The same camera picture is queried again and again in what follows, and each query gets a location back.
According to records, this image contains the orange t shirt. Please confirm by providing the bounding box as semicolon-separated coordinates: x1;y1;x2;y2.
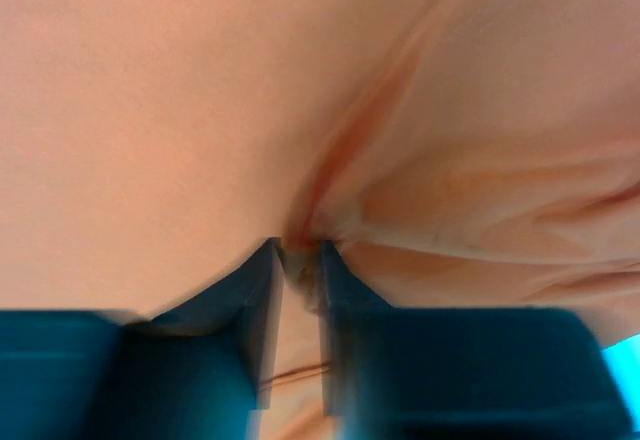
0;0;640;440

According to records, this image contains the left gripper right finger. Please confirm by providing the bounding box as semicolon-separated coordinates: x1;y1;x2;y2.
321;243;635;439

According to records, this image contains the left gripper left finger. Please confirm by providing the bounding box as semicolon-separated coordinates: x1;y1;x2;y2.
1;240;275;439

